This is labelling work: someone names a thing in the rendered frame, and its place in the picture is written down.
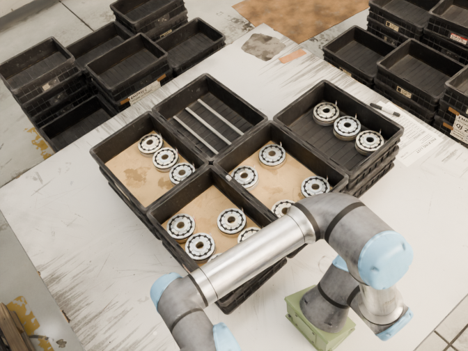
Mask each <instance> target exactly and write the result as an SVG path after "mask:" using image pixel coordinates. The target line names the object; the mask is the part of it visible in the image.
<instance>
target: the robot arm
mask: <svg viewBox="0 0 468 351"><path fill-rule="evenodd" d="M318 240H325V241H326V243H327V244H328V245H329V246H330V247H331V248H332V249H333V250H334V251H335V252H336V253H337V254H338V255H337V257H335V259H333V261H332V263H331V265H330V266H329V268H328V269H327V271H326V272H325V274H324V275H323V277H322V278H321V280H320V281H319V283H318V284H317V285H316V286H314V287H312V288H311V289H310V290H308V291H307V292H305V293H304V294H303V296H302V298H301V299H300V301H299V307H300V309H301V311H302V313H303V315H304V316H305V318H306V319H307V320H308V321H309V322H310V323H311V324H312V325H314V326H315V327H317V328H318V329H321V330H323V331H324V332H328V333H337V332H340V330H342V328H343V327H344V326H345V324H346V320H347V317H348V313H349V310H350V308H351V309H352V310H353V311H354V312H355V313H356V314H357V315H358V316H359V317H360V318H361V319H362V320H363V321H364V322H365V324H366V325H367V326H368V327H369V328H370V329H371V330H372V331H373V333H374V335H376V336H377V337H378V338H379V339H380V340H381V341H388V340H389V339H390V338H391V337H393V336H394V335H395V334H397V333H398V332H399V331H400V330H401V329H402V328H403V327H404V326H405V325H406V324H407V323H408V322H409V321H410V320H411V319H412V318H413V316H414V314H413V312H412V311H411V310H410V307H408V306H406V305H405V304H404V303H403V297H402V295H401V293H400V291H399V290H398V289H397V288H396V283H397V282H398V281H399V280H400V279H401V278H402V277H403V276H404V275H405V274H406V272H407V271H408V269H409V266H410V265H411V264H412V261H413V257H414V252H413V249H412V247H411V245H410V244H409V243H408V242H407V241H406V239H405V238H404V237H403V236H402V235H401V234H400V233H397V232H396V231H395V230H394V229H392V227H390V226H389V225H388V224H387V223H386V222H384V221H383V220H382V219H381V218H380V217H378V216H377V215H376V214H375V213H374V212H373V211H372V210H371V209H370V208H368V207H367V206H366V205H365V204H364V203H363V202H362V201H360V200H359V199H358V198H356V197H354V196H352V195H349V194H344V193H340V192H329V193H322V194H316V195H312V196H308V197H306V198H303V199H302V200H299V201H298V202H296V203H294V204H292V205H291V206H289V207H288V209H287V213H286V214H285V215H284V216H282V217H280V218H278V219H277V220H276V221H273V222H272V223H271V224H269V225H267V226H266V227H264V228H262V229H260V230H259V231H258V232H256V233H254V234H253V235H251V236H249V237H248V238H246V239H245V240H243V241H241V242H240V243H238V244H236V245H235V246H234V247H231V248H230V249H229V250H227V251H225V252H223V253H222V254H220V255H219V256H217V257H216V258H214V259H212V260H211V261H209V262H207V263H206V264H204V265H202V266H201V267H199V268H198V269H196V270H194V271H193V272H191V273H190V274H188V275H187V276H185V277H182V276H180V275H179V274H178V273H175V272H170V273H169V274H164V275H162V276H161V277H160V278H158V279H157V280H156V281H155V282H154V284H153V285H152V287H151V289H150V298H151V300H152V301H153V304H154V305H155V308H156V311H157V312H158V313H159V314H160V315H161V317H162V319H163V321H164V323H165V324H166V326H167V327H168V329H169V331H170V332H171V335H172V337H173V338H174V340H175V342H176V343H177V345H178V347H179V348H180V350H179V351H242V350H241V347H240V345H239V344H238V342H237V341H236V339H235V337H234V335H233V334H232V333H231V331H230V329H229V328H228V327H227V326H226V324H225V323H224V322H219V323H218V324H216V325H213V324H212V322H211V321H210V319H209V317H207V315H206V314H205V311H204V310H203V309H205V308H206V307H208V306H209V305H211V304H212V303H214V302H215V301H217V300H218V299H220V298H222V297H223V296H224V295H226V294H228V293H229V292H230V291H232V290H234V289H236V288H237V287H238V286H240V285H242V284H243V283H245V282H246V281H248V280H249V279H251V278H252V277H254V276H255V275H257V274H259V273H260V272H262V271H263V270H265V269H266V268H268V267H269V266H271V265H273V264H274V263H275V262H277V261H278V260H280V259H282V258H283V257H285V256H287V255H288V254H289V253H291V252H292V251H294V250H296V249H297V248H299V247H300V246H302V245H303V244H305V243H307V244H314V243H315V242H317V241H318Z"/></svg>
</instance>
